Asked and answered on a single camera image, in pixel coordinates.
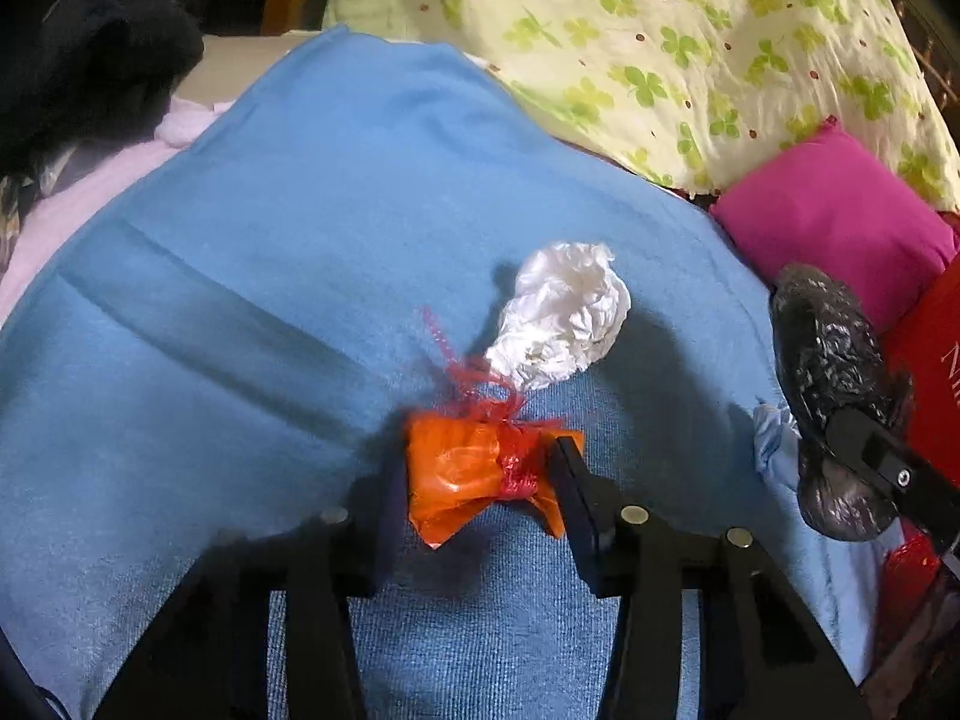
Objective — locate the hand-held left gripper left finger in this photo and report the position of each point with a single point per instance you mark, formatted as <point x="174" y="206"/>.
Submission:
<point x="352" y="555"/>

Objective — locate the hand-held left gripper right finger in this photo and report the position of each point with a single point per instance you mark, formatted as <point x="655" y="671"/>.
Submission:
<point x="581" y="510"/>

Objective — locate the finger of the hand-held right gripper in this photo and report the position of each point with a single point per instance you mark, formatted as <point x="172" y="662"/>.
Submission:
<point x="881" y="465"/>

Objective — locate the red net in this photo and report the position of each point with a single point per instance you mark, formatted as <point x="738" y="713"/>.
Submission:
<point x="517" y="476"/>

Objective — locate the black plastic bag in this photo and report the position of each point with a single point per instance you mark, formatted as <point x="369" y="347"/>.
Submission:
<point x="825" y="352"/>

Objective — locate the orange plastic wrapper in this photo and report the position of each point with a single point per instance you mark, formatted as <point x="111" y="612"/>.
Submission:
<point x="450" y="472"/>

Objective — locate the red bag with white print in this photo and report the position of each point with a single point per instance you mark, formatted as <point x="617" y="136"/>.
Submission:
<point x="934" y="360"/>

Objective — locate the crumpled white plastic bag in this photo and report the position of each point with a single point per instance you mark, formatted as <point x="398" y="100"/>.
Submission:
<point x="570" y="315"/>

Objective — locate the pink pillow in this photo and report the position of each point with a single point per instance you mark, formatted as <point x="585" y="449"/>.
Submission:
<point x="832" y="217"/>

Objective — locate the blue blanket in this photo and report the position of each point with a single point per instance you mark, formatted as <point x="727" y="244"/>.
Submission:
<point x="300" y="240"/>

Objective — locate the pale pink cloth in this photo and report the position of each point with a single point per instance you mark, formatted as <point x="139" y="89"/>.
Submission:
<point x="60" y="217"/>

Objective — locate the clover print quilt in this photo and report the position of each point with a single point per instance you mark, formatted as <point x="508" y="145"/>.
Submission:
<point x="675" y="52"/>

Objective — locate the black fuzzy cloth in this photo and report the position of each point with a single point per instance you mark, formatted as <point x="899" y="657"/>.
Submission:
<point x="90" y="52"/>

